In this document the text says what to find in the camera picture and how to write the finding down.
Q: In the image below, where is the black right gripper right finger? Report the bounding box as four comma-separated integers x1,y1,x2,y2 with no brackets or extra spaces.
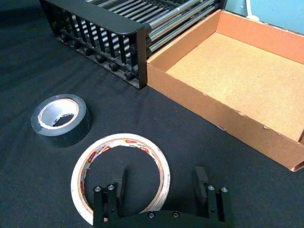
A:
191,166,232,223

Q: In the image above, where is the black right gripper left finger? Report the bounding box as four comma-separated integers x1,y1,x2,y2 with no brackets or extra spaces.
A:
92,167,127,222

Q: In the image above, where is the black rack with steel bars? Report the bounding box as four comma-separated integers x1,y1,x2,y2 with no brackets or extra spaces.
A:
39,0,225,90

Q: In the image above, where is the shallow brown cardboard tray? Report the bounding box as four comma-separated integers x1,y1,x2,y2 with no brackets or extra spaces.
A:
146,9,304,172

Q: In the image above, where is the white tape roll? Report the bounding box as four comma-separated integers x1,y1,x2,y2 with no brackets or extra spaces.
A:
70,133,171,226

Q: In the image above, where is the white cable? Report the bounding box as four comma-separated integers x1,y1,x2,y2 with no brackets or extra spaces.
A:
244,0,260,21

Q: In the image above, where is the silver tape roll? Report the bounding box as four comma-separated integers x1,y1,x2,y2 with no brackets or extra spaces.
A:
30,93,92,148

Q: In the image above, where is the black table cloth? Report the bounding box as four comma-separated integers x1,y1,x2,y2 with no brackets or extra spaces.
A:
0,0,304,228

